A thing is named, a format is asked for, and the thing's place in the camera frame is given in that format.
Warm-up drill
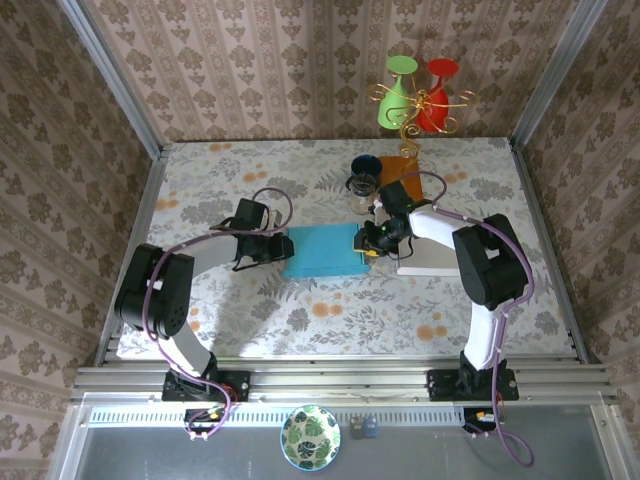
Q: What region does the clear glass jar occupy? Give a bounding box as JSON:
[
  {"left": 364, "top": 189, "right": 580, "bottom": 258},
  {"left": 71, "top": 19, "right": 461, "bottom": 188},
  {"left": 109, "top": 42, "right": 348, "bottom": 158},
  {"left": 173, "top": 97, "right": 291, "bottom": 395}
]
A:
[{"left": 345, "top": 172, "right": 376, "bottom": 215}]

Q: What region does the dark blue mug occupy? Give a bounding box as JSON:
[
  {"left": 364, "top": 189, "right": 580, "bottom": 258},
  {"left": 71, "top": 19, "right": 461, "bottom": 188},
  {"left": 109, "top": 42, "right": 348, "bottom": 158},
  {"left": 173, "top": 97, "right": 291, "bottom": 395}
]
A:
[{"left": 349, "top": 153, "right": 384, "bottom": 184}]

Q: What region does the green plastic wine glass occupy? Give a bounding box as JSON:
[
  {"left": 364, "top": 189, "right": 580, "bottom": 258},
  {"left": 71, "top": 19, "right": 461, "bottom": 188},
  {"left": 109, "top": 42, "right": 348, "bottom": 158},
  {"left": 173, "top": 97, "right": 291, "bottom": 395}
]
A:
[{"left": 375, "top": 55, "right": 419, "bottom": 129}]

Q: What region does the red plastic wine glass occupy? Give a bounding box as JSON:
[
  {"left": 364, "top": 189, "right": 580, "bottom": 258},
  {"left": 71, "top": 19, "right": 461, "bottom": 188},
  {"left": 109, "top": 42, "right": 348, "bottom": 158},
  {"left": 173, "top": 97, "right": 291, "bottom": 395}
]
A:
[{"left": 413, "top": 57, "right": 460, "bottom": 134}]

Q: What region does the black power connector block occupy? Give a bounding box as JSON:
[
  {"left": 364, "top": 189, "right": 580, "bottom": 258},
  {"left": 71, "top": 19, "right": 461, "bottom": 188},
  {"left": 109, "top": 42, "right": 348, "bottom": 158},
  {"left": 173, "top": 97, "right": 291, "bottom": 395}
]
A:
[
  {"left": 183, "top": 407, "right": 225, "bottom": 435},
  {"left": 462, "top": 407, "right": 500, "bottom": 435}
]

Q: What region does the leaf pattern bowl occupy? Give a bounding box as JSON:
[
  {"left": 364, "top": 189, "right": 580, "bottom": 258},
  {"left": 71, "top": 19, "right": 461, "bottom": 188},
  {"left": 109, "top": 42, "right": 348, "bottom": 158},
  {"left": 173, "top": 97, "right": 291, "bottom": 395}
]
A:
[{"left": 279, "top": 404, "right": 342, "bottom": 471}]

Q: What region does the grey metal shelf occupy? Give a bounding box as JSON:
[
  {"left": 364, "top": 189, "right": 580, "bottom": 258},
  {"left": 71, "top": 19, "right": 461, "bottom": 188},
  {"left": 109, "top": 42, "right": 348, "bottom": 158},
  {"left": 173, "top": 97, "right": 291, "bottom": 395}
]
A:
[{"left": 59, "top": 392, "right": 619, "bottom": 480}]

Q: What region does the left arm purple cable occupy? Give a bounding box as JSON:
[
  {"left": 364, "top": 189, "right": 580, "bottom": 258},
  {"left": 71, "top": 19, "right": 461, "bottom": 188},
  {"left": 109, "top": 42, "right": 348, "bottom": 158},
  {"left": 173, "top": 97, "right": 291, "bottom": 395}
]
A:
[{"left": 143, "top": 187, "right": 294, "bottom": 441}]

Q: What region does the gold wire rack wooden base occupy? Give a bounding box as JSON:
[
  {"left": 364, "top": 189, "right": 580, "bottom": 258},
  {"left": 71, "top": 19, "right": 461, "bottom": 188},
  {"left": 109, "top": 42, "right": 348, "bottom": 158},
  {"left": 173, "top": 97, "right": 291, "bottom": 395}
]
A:
[{"left": 367, "top": 82, "right": 476, "bottom": 202}]

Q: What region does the aluminium table side rail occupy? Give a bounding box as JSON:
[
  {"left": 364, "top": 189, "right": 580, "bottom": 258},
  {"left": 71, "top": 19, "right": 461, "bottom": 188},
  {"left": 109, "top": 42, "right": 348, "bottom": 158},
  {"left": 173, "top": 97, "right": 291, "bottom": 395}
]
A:
[
  {"left": 93, "top": 144, "right": 171, "bottom": 366},
  {"left": 507, "top": 135, "right": 604, "bottom": 366}
]

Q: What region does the long aluminium frame rail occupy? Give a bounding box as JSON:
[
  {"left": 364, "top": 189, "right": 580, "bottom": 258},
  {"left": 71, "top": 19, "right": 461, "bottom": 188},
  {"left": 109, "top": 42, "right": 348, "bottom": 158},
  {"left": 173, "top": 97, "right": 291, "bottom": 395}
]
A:
[{"left": 69, "top": 355, "right": 619, "bottom": 401}]

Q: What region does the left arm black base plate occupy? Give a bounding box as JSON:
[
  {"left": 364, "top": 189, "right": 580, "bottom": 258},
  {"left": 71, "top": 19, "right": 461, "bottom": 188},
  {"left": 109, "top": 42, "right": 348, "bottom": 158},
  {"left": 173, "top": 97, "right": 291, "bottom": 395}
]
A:
[{"left": 162, "top": 369, "right": 251, "bottom": 402}]

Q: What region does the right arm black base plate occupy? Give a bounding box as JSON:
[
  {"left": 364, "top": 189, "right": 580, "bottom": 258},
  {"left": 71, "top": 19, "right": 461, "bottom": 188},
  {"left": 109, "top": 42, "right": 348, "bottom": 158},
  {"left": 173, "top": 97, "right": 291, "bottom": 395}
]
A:
[{"left": 427, "top": 367, "right": 521, "bottom": 402}]

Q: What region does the perforated metal cable duct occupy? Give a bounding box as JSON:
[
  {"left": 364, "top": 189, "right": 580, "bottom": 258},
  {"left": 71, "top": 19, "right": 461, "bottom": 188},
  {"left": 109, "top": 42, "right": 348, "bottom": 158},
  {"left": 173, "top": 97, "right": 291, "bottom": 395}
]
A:
[{"left": 87, "top": 407, "right": 466, "bottom": 427}]

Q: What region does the aluminium frame post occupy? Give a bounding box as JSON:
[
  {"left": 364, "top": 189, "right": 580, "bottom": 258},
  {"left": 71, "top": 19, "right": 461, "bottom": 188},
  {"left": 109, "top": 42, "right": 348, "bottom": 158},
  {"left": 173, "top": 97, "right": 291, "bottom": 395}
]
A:
[
  {"left": 57, "top": 0, "right": 166, "bottom": 159},
  {"left": 509, "top": 0, "right": 609, "bottom": 146}
]

